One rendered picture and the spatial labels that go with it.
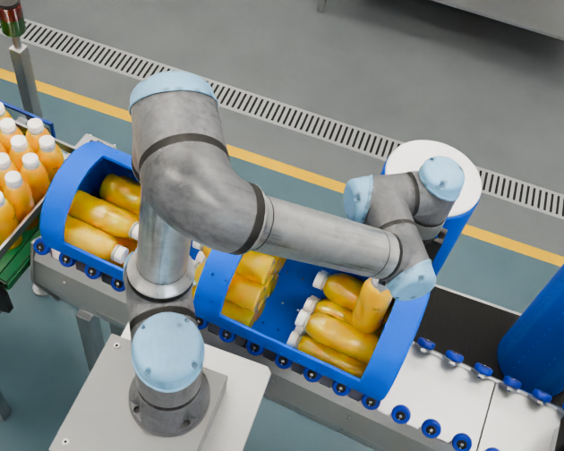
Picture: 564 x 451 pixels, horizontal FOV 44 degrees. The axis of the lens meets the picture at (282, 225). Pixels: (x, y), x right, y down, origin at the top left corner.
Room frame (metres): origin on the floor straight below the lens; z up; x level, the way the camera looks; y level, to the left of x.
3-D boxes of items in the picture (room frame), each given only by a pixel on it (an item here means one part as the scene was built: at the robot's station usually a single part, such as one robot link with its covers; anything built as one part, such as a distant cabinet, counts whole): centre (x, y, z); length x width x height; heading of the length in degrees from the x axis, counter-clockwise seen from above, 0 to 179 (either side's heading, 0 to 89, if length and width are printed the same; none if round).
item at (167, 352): (0.50, 0.14, 1.38); 0.13 x 0.12 x 0.14; 22
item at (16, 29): (1.46, 0.83, 1.18); 0.06 x 0.06 x 0.05
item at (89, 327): (0.93, 0.51, 0.31); 0.06 x 0.06 x 0.63; 75
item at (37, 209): (1.03, 0.63, 0.96); 0.40 x 0.01 x 0.03; 165
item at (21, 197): (1.02, 0.68, 0.99); 0.07 x 0.07 x 0.17
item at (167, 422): (0.49, 0.14, 1.27); 0.15 x 0.15 x 0.10
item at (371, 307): (0.80, -0.23, 1.21); 0.07 x 0.07 x 0.17
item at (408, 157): (1.36, -0.39, 1.03); 0.28 x 0.28 x 0.01
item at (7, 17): (1.46, 0.83, 1.23); 0.06 x 0.06 x 0.04
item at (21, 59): (1.46, 0.83, 0.55); 0.04 x 0.04 x 1.10; 75
